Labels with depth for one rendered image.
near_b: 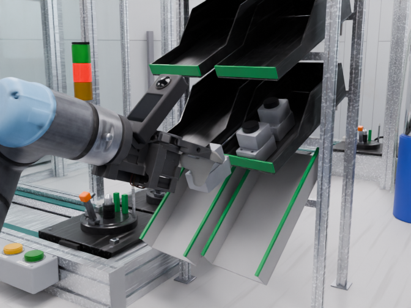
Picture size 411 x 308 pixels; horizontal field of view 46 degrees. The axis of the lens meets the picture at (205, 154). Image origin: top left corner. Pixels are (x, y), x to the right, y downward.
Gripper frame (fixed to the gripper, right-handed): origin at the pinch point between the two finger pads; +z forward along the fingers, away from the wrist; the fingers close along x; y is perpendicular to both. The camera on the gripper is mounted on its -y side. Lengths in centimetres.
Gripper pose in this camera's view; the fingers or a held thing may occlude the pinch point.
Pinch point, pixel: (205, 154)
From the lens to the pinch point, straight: 78.3
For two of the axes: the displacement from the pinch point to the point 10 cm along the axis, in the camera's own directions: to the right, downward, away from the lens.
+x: 7.4, 1.4, -6.5
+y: -2.4, 9.7, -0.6
